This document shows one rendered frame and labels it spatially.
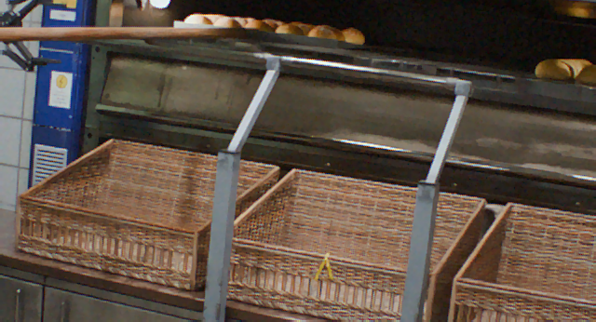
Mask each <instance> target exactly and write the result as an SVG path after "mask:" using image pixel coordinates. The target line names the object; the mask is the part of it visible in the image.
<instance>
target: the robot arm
mask: <svg viewBox="0 0 596 322"><path fill-rule="evenodd" d="M27 1H29V0H6V4H7V12H1V11H0V28H10V27H22V24H23V22H22V21H21V20H22V19H23V18H25V17H26V15H27V14H28V13H30V12H31V11H32V10H33V9H35V8H36V7H37V6H42V5H47V6H54V7H67V6H68V5H66V4H59V3H54V0H32V1H31V2H29V3H28V4H27V5H26V6H24V7H23V8H22V9H21V10H20V11H18V12H15V11H14V10H13V8H14V7H16V6H17V5H19V4H22V3H24V2H27ZM2 43H3V44H4V47H3V50H1V51H0V54H1V55H4V56H8V57H9V58H10V59H12V60H13V61H15V63H16V64H17V65H19V66H20V67H21V69H23V70H24V71H25V72H33V71H34V67H35V66H40V67H42V66H46V65H47V63H48V62H51V63H61V60H54V59H48V58H41V57H34V56H33V54H32V53H31V52H30V51H29V49H28V48H27V47H26V45H25V44H24V43H23V41H17V42H2ZM10 44H12V45H13V46H15V47H16V48H17V50H18V51H19V52H20V54H21V55H22V57H23V58H24V60H23V59H22V58H21V57H20V56H19V55H18V54H17V53H15V52H13V51H12V49H11V48H10V47H9V45H10ZM25 60H26V61H25Z"/></svg>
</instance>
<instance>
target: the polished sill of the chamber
mask: <svg viewBox="0 0 596 322"><path fill-rule="evenodd" d="M150 40H157V41H165V42H173V43H181V44H188V45H196V46H204V47H218V48H227V49H234V50H242V51H250V52H258V53H266V54H274V55H281V56H290V57H297V58H306V59H313V60H328V61H336V62H344V63H353V64H361V66H369V67H376V68H385V69H392V70H400V71H408V72H416V73H423V74H436V75H438V76H446V77H453V78H461V79H468V80H473V81H474V87H486V89H493V90H502V91H508V92H516V93H522V94H530V95H537V96H545V97H552V98H554V99H560V100H568V101H581V102H588V103H595V104H596V87H584V86H579V85H576V84H568V83H562V82H554V81H546V80H538V79H531V78H523V77H518V76H515V75H507V74H493V73H486V72H477V71H470V70H462V69H460V68H454V67H446V66H438V65H430V64H423V63H414V62H406V61H398V60H392V59H382V58H375V57H367V56H359V55H350V54H343V53H334V52H327V51H318V50H310V49H302V48H294V47H287V46H278V45H270V44H262V43H254V42H246V41H237V40H230V39H222V38H204V39H150Z"/></svg>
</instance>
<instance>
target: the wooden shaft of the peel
mask: <svg viewBox="0 0 596 322"><path fill-rule="evenodd" d="M245 35H246V31H245V29H243V28H192V27H168V28H136V27H103V28H81V27H54V28H27V27H10V28H0V42H17V41H66V40H123V39H204V38H243V37H245Z"/></svg>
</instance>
